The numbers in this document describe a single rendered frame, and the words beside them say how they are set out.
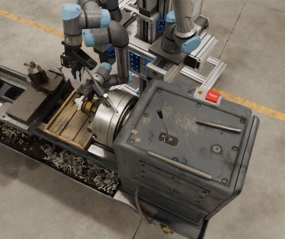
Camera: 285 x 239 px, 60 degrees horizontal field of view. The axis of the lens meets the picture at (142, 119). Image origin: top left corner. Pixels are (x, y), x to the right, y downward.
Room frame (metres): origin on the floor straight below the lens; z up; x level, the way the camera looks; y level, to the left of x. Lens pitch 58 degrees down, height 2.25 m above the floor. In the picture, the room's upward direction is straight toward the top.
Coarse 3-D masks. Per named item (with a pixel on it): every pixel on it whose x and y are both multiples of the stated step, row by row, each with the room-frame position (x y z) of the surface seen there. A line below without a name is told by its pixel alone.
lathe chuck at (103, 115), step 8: (112, 96) 0.77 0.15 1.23; (120, 96) 0.77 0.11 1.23; (104, 104) 0.72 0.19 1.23; (96, 112) 0.68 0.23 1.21; (104, 112) 0.68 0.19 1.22; (112, 112) 0.68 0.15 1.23; (96, 120) 0.65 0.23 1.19; (104, 120) 0.65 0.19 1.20; (96, 128) 0.63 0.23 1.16; (104, 128) 0.62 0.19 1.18; (104, 136) 0.59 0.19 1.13; (104, 144) 0.59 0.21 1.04
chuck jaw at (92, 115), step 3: (90, 114) 0.74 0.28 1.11; (93, 114) 0.74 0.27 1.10; (90, 117) 0.73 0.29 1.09; (93, 117) 0.73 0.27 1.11; (90, 120) 0.70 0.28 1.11; (90, 123) 0.68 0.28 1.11; (90, 126) 0.66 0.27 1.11; (90, 129) 0.65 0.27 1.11; (90, 132) 0.65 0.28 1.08; (93, 135) 0.62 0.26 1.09; (96, 135) 0.62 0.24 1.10
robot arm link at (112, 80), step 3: (111, 75) 1.10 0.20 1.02; (114, 75) 1.10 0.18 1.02; (111, 78) 1.08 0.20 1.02; (114, 78) 1.08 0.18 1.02; (105, 81) 1.04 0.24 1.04; (108, 81) 1.05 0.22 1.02; (111, 81) 1.06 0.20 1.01; (114, 81) 1.06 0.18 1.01; (102, 84) 1.04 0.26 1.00; (105, 84) 1.04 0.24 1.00; (108, 84) 1.05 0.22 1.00; (111, 84) 1.05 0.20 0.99; (114, 84) 1.05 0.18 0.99; (102, 87) 1.04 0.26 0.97; (105, 87) 1.04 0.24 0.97; (108, 87) 1.05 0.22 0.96
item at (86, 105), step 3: (84, 102) 0.82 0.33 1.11; (87, 102) 0.82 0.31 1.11; (90, 102) 0.82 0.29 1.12; (93, 102) 0.81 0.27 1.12; (81, 105) 0.80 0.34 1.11; (84, 105) 0.80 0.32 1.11; (87, 105) 0.80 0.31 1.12; (90, 105) 0.79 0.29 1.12; (93, 105) 0.80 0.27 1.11; (81, 108) 0.79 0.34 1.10; (84, 108) 0.79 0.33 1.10; (87, 108) 0.78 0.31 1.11; (90, 108) 0.78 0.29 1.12; (93, 108) 0.78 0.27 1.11; (96, 108) 0.78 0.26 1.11; (81, 111) 0.79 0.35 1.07; (84, 111) 0.78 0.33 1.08; (87, 111) 0.77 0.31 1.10; (90, 111) 0.77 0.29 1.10; (93, 111) 0.77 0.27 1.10; (87, 114) 0.77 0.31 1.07
